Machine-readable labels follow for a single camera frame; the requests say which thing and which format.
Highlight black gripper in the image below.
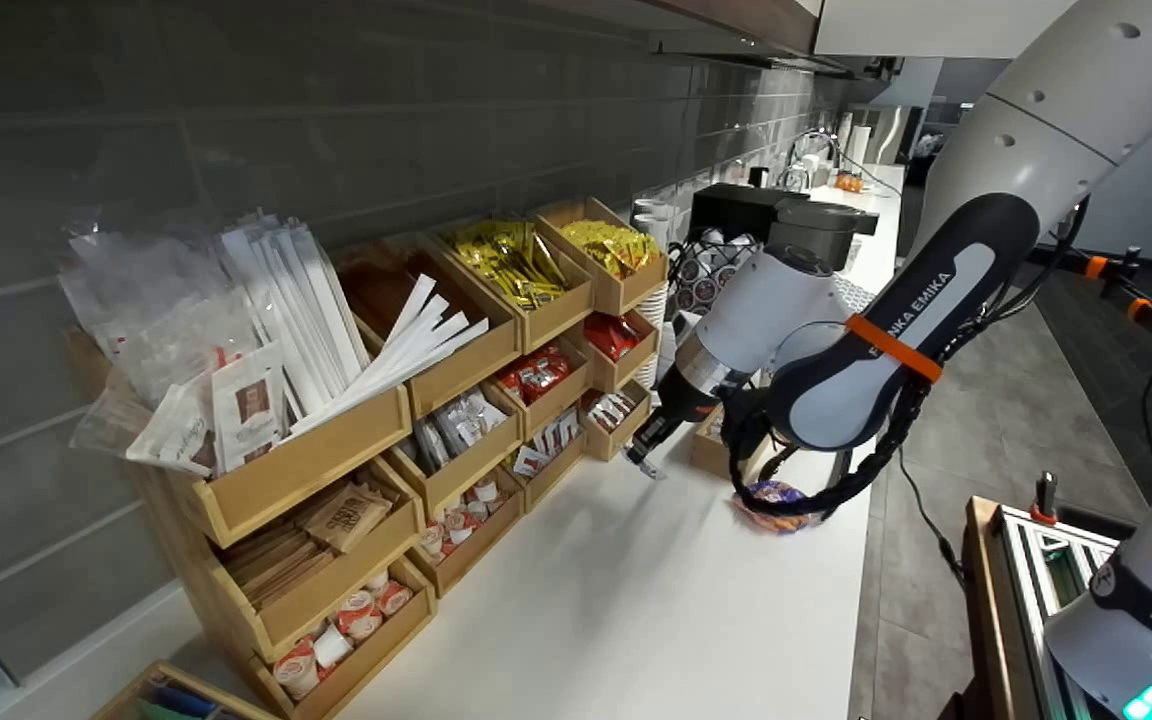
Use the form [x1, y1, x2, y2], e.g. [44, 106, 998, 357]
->
[630, 367, 722, 472]

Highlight small wooden packet box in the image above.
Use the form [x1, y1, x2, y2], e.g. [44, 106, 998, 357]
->
[685, 405, 741, 481]

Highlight red ketchup packets pile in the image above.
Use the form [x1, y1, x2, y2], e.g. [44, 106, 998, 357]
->
[585, 313, 649, 364]

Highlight wooden tiered condiment organizer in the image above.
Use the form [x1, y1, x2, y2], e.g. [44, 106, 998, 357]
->
[331, 245, 537, 601]
[432, 215, 606, 511]
[131, 378, 446, 720]
[533, 196, 672, 464]

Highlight silver white packets pile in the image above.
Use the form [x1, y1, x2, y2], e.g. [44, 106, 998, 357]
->
[407, 389, 514, 472]

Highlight yellow mustard packets pile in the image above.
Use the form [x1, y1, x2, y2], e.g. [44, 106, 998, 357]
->
[555, 215, 664, 285]

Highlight red white round packets pile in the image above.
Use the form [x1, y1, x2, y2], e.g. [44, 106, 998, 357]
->
[417, 475, 514, 562]

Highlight gold yellow packets pile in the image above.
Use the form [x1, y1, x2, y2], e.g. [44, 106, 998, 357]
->
[452, 221, 577, 313]

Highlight black coffee machine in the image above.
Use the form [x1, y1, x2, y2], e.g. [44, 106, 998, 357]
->
[685, 179, 884, 275]

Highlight white paper stick packs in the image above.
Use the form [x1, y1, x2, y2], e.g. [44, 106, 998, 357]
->
[322, 273, 498, 432]

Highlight brown sugar packets pile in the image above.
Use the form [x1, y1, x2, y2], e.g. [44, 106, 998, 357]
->
[295, 475, 399, 557]

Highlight red white creamer cups pile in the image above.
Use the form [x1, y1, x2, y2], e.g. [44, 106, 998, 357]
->
[270, 571, 417, 699]

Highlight wood and aluminium cart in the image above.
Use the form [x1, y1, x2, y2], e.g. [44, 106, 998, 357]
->
[956, 490, 1129, 720]

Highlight red black hand tool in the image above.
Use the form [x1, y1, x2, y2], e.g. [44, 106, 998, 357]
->
[1030, 466, 1065, 529]

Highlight clear wrapped straws bundle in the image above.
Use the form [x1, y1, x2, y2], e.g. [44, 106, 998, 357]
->
[217, 210, 374, 410]

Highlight wooden stir sticks pile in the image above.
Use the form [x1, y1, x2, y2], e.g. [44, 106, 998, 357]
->
[224, 515, 331, 604]

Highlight white tea bag packet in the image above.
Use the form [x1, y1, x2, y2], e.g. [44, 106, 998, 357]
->
[209, 349, 295, 472]

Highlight low wooden box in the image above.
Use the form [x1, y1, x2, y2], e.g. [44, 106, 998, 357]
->
[94, 659, 281, 720]

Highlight clear plastic cutlery bag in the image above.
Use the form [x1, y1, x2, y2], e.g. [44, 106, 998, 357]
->
[57, 221, 270, 410]

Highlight orange cable strap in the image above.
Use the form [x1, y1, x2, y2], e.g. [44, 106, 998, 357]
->
[845, 306, 951, 389]

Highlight thin black power cable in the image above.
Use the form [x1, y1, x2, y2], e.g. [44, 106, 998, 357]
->
[893, 453, 978, 580]

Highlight upper wall cabinet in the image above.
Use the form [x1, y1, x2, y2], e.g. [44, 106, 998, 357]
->
[560, 0, 1088, 68]

